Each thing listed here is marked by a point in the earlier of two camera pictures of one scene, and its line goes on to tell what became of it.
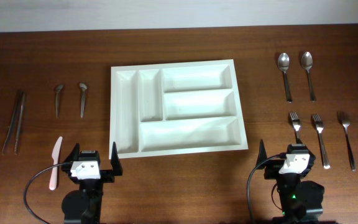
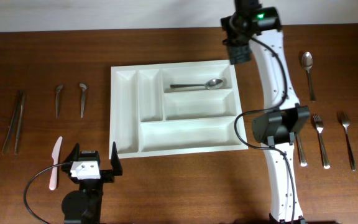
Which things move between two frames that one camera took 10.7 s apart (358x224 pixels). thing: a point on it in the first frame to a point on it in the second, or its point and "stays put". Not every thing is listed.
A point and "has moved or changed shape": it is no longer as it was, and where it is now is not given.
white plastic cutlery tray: [175, 108] stays put
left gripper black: [109, 175] stays put
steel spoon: [283, 61] has moved or changed shape
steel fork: [319, 126] stays put
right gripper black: [273, 166] to [237, 51]
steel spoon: [307, 62] stays put
